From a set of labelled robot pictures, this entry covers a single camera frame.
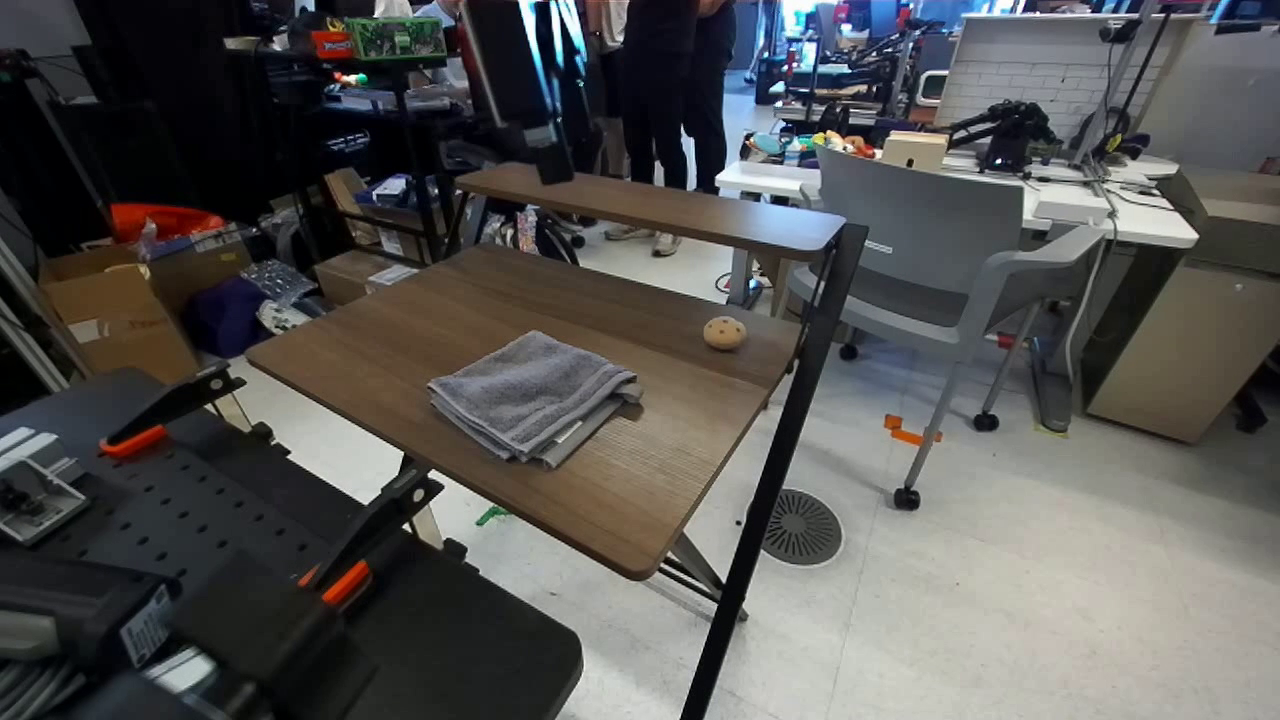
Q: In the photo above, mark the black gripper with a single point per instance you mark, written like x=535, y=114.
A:
x=521, y=83

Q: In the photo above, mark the grey cloth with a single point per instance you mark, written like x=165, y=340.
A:
x=535, y=395

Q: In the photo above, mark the small brown round object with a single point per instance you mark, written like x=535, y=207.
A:
x=726, y=334

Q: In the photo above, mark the white office desk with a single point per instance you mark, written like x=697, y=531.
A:
x=1134, y=223

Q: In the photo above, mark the person in purple shirt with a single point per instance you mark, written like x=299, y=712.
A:
x=607, y=104

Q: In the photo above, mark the green circuit board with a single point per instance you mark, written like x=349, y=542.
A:
x=396, y=36

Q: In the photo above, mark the black metal rack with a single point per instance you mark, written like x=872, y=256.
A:
x=418, y=160

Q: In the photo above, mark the person in black clothes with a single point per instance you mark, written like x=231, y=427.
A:
x=662, y=83

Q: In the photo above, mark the small cardboard box white label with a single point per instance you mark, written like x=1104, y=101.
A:
x=349, y=276

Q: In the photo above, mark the patterned white grey item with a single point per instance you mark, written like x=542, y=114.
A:
x=281, y=283

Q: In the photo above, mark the dark blue bag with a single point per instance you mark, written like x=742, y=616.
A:
x=227, y=318

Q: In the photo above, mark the orange red bag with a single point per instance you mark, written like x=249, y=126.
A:
x=163, y=223

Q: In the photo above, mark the small tan box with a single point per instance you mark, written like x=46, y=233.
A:
x=914, y=148

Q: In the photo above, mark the grey office chair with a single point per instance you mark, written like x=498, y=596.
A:
x=920, y=227

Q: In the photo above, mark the large cardboard box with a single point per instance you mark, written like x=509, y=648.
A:
x=113, y=320

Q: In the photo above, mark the black desktop device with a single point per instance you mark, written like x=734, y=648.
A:
x=1013, y=134

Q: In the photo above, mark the light grey partition panel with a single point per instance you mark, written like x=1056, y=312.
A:
x=1024, y=65

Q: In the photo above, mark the round floor drain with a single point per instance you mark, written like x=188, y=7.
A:
x=805, y=531

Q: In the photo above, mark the black perforated workbench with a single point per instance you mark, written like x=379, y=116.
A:
x=441, y=642

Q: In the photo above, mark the black tripod stand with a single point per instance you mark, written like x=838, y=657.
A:
x=1112, y=137

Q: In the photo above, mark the small printed card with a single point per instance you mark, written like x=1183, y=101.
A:
x=39, y=502

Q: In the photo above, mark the black flat case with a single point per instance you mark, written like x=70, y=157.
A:
x=67, y=600

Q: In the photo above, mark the beige cabinet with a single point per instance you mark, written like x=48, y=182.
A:
x=1185, y=344

